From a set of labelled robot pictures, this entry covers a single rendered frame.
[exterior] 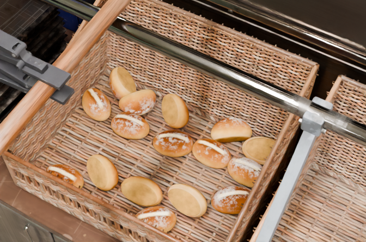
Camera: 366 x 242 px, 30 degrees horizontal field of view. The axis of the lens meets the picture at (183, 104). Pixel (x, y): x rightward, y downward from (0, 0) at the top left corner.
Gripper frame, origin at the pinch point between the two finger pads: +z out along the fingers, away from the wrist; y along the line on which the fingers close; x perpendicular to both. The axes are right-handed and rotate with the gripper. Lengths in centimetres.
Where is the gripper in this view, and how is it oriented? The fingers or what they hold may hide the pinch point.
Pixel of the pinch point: (49, 80)
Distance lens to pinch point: 106.2
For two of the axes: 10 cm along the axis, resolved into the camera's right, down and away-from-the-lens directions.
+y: 0.1, 5.8, 8.2
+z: 8.6, 4.1, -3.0
